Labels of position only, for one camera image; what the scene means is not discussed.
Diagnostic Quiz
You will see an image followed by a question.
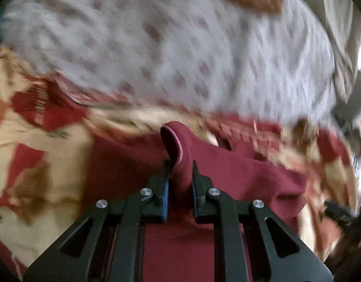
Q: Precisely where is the red and cream printed blanket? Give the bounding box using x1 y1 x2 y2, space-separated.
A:
0 47 360 281

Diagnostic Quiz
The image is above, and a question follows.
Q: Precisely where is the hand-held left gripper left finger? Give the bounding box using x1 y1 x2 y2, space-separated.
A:
23 159 171 282

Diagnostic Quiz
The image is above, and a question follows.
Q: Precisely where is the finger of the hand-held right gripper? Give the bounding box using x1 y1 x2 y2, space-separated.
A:
324 200 357 227

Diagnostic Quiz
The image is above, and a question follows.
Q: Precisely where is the white floral bedsheet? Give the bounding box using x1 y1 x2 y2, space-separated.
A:
1 0 340 125

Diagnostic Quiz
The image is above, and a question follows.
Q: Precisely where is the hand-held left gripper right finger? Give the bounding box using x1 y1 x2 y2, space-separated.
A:
192 160 334 282

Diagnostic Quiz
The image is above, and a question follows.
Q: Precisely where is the beige cloth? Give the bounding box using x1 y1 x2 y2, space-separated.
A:
286 0 361 103

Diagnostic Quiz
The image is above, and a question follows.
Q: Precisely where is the maroon garment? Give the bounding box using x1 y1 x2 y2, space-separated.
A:
83 121 309 282

